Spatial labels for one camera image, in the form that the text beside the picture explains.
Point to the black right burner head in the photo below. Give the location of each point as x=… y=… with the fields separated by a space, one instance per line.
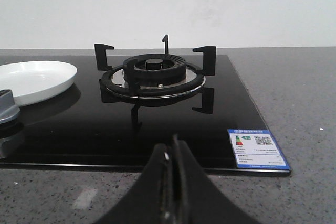
x=158 y=66

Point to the blue energy label sticker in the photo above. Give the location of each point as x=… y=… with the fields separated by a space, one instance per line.
x=256 y=149

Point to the silver right stove knob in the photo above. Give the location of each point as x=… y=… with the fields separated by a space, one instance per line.
x=10 y=125

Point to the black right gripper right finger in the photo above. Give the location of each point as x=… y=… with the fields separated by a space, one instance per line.
x=198 y=199

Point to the white round plate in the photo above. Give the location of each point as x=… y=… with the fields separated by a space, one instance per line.
x=35 y=81

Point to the black right burner grate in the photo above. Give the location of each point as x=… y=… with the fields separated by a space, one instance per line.
x=122 y=83

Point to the black glass gas cooktop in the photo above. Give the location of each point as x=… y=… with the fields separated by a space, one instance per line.
x=87 y=128

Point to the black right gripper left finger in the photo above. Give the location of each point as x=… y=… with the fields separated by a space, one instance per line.
x=150 y=199

